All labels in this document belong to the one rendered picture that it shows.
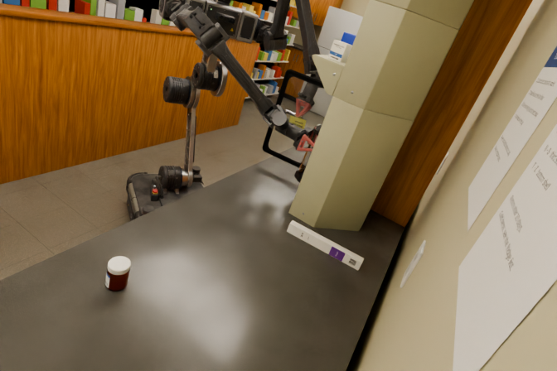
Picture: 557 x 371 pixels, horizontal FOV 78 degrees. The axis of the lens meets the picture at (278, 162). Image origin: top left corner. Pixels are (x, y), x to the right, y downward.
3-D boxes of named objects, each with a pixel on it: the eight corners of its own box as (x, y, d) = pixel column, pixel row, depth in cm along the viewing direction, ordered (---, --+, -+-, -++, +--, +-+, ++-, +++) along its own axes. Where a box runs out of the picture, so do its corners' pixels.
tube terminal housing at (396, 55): (370, 214, 150) (460, 34, 119) (347, 248, 123) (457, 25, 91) (319, 187, 159) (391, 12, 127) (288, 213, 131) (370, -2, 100)
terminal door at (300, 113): (319, 177, 156) (353, 93, 139) (261, 150, 163) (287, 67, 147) (320, 176, 156) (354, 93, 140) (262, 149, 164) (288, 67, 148)
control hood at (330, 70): (360, 90, 139) (370, 65, 135) (332, 96, 112) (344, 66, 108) (334, 79, 143) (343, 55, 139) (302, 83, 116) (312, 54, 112)
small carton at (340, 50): (346, 63, 118) (353, 45, 116) (340, 62, 114) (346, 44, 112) (334, 58, 120) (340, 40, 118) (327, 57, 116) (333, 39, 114)
